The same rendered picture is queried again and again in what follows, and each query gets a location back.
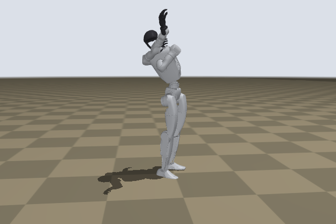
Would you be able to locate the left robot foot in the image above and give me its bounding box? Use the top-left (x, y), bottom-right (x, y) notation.
top-left (166, 162), bottom-right (185, 170)

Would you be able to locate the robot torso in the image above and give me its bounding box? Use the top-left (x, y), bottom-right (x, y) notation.
top-left (150, 45), bottom-right (181, 101)

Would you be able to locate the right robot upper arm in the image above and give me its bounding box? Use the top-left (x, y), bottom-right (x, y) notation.
top-left (142, 47), bottom-right (161, 66)

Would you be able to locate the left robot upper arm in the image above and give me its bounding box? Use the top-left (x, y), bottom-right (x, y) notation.
top-left (157, 44), bottom-right (181, 72)

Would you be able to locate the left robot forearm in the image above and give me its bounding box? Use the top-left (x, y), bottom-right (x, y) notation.
top-left (156, 59), bottom-right (163, 68)

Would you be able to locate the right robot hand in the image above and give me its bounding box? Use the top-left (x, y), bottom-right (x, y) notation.
top-left (159, 9), bottom-right (167, 35)

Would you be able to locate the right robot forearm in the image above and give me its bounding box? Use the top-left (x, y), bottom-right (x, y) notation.
top-left (151, 28), bottom-right (169, 51)

